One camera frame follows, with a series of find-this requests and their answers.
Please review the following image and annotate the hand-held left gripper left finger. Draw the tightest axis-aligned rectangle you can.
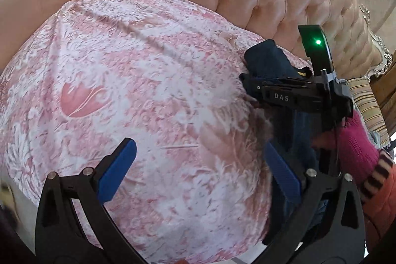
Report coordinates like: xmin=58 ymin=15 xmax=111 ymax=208
xmin=35 ymin=138 xmax=149 ymax=264

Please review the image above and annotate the ornate silver headboard frame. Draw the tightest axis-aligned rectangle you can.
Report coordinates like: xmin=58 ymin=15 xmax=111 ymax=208
xmin=322 ymin=0 xmax=393 ymax=79

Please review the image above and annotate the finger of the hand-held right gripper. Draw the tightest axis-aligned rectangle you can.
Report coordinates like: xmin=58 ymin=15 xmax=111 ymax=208
xmin=239 ymin=72 xmax=263 ymax=101

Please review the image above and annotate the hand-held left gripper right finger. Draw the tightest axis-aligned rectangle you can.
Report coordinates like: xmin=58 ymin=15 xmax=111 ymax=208
xmin=262 ymin=142 xmax=366 ymax=264

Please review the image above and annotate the pink floral bedspread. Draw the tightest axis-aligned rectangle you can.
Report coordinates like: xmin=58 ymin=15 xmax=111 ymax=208
xmin=0 ymin=0 xmax=314 ymax=264

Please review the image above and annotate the navy sweatshirt with yellow print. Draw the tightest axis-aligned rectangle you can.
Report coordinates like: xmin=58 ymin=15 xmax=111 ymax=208
xmin=243 ymin=39 xmax=328 ymax=229

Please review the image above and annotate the striped gold pillow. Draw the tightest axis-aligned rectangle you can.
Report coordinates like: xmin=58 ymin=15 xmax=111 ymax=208
xmin=347 ymin=78 xmax=391 ymax=145

